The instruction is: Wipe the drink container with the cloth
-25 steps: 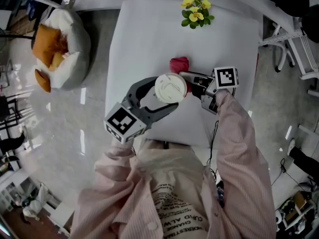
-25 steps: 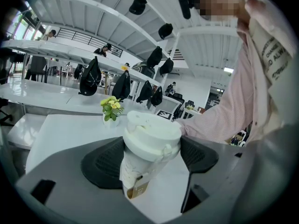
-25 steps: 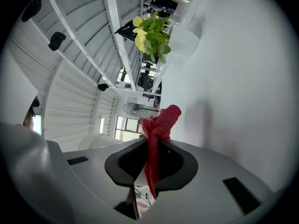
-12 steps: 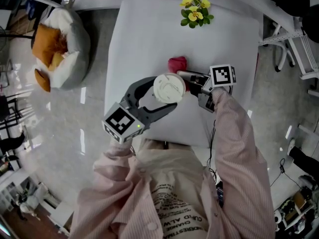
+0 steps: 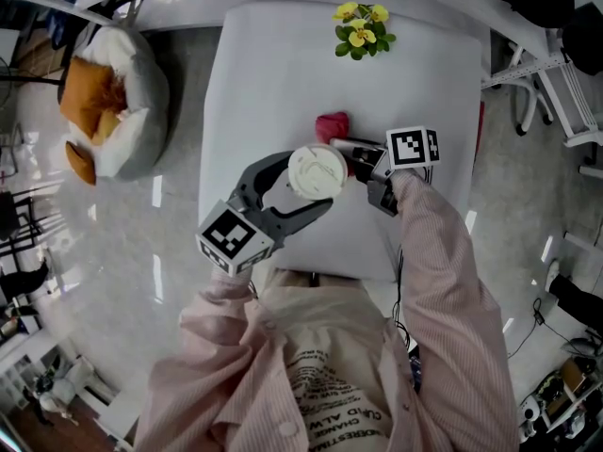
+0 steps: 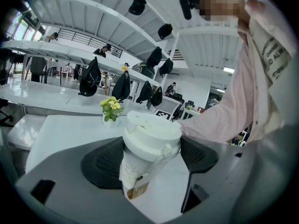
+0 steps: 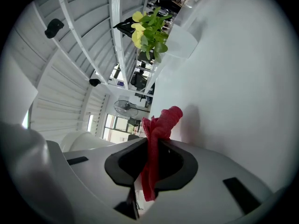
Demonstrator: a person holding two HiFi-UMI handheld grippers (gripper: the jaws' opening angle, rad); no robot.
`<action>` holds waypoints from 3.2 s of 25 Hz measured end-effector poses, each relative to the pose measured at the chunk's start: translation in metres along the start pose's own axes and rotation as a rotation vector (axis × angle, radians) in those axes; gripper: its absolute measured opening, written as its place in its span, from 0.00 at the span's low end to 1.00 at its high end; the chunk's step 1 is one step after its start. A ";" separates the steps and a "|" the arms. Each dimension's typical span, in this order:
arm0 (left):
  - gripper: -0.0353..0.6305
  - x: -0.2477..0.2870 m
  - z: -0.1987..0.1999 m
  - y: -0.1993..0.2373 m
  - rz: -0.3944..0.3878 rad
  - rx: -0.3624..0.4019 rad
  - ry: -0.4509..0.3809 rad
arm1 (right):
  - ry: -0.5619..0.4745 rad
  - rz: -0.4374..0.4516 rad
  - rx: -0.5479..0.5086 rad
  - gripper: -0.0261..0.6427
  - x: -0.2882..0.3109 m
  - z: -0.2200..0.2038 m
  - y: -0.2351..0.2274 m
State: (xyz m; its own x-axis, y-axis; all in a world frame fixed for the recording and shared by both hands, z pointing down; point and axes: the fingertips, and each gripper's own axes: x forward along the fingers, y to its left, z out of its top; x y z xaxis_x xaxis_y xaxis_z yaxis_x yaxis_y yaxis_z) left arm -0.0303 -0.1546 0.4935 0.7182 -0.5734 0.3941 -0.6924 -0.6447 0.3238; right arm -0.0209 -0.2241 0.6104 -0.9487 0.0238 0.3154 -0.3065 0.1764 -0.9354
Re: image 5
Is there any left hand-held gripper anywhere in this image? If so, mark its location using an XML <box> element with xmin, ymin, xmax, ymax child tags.
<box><xmin>195</xmin><ymin>151</ymin><xmax>334</xmax><ymax>277</ymax></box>

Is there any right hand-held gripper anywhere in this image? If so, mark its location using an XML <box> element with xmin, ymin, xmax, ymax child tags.
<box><xmin>329</xmin><ymin>124</ymin><xmax>444</xmax><ymax>218</ymax></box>

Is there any pink cloth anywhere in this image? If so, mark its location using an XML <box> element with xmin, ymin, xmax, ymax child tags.
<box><xmin>315</xmin><ymin>110</ymin><xmax>350</xmax><ymax>141</ymax></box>

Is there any white cup with lid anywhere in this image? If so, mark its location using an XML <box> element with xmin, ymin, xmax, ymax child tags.
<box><xmin>286</xmin><ymin>142</ymin><xmax>349</xmax><ymax>202</ymax></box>

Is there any person's right forearm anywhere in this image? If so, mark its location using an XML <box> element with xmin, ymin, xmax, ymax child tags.
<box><xmin>390</xmin><ymin>169</ymin><xmax>500</xmax><ymax>329</ymax></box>

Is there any person's left forearm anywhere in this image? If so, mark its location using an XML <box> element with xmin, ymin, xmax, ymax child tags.
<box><xmin>181</xmin><ymin>270</ymin><xmax>265</xmax><ymax>347</ymax></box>

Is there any red bar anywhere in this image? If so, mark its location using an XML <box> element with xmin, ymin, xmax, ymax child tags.
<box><xmin>475</xmin><ymin>101</ymin><xmax>486</xmax><ymax>159</ymax></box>

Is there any yellow potted flower plant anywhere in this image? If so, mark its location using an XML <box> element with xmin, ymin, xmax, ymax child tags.
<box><xmin>332</xmin><ymin>1</ymin><xmax>397</xmax><ymax>61</ymax></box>

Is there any white grey beanbag chair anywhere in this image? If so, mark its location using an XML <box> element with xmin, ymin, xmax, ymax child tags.
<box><xmin>65</xmin><ymin>24</ymin><xmax>171</xmax><ymax>183</ymax></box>

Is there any person's cream printed top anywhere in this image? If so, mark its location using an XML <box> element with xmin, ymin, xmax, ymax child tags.
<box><xmin>263</xmin><ymin>270</ymin><xmax>416</xmax><ymax>452</ymax></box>

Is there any white office chair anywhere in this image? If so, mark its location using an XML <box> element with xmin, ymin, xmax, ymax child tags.
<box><xmin>508</xmin><ymin>44</ymin><xmax>603</xmax><ymax>148</ymax></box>

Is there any person's pink striped shirt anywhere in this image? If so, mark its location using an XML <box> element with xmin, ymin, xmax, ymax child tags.
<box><xmin>134</xmin><ymin>171</ymin><xmax>519</xmax><ymax>452</ymax></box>

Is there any small orange cushion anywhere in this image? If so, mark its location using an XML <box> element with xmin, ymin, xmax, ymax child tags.
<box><xmin>91</xmin><ymin>108</ymin><xmax>126</xmax><ymax>146</ymax></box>

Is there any flat orange cushion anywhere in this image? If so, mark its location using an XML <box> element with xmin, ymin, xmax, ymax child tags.
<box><xmin>64</xmin><ymin>139</ymin><xmax>98</xmax><ymax>186</ymax></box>

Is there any large orange cushion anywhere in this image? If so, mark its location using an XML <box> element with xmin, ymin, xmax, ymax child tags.
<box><xmin>58</xmin><ymin>57</ymin><xmax>128</xmax><ymax>140</ymax></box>

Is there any black floor cable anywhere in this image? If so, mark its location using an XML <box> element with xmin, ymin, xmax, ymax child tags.
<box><xmin>506</xmin><ymin>297</ymin><xmax>547</xmax><ymax>362</ymax></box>

